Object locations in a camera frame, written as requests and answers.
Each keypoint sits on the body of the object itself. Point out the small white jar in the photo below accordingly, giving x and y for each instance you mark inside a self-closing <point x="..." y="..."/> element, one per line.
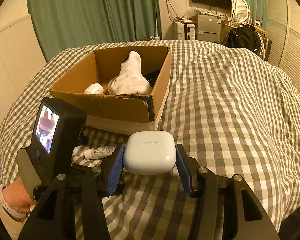
<point x="95" y="89"/>

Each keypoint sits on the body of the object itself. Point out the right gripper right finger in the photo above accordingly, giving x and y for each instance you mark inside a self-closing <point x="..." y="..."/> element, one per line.
<point x="223" y="204"/>

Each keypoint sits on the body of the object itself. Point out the white cream tube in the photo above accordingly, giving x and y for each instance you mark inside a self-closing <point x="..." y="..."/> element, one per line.
<point x="99" y="152"/>

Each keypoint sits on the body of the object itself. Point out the person's left hand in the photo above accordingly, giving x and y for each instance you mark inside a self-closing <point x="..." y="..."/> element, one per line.
<point x="17" y="197"/>

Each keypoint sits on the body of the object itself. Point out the white sock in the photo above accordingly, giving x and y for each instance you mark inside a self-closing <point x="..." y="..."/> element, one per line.
<point x="130" y="79"/>

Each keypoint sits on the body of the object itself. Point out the silver mini fridge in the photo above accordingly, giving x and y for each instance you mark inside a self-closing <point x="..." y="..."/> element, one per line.
<point x="207" y="27"/>

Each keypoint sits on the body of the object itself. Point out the cardboard box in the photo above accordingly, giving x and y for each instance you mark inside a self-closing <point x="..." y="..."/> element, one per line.
<point x="121" y="114"/>

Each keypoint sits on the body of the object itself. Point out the white earbuds case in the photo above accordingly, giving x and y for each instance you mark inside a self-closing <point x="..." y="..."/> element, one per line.
<point x="150" y="153"/>

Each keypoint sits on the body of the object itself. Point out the black backpack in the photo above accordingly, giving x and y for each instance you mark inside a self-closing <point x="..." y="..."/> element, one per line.
<point x="243" y="37"/>

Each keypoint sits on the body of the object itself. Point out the white suitcase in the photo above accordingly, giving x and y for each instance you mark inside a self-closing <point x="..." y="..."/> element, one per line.
<point x="184" y="31"/>

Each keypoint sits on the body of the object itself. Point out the white louvered wardrobe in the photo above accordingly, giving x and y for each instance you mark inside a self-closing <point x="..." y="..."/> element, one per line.
<point x="283" y="28"/>

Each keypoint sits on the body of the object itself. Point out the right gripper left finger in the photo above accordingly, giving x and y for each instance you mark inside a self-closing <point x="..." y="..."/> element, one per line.
<point x="54" y="215"/>

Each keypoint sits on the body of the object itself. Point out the round white mirror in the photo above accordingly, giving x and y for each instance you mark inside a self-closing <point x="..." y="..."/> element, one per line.
<point x="240" y="10"/>

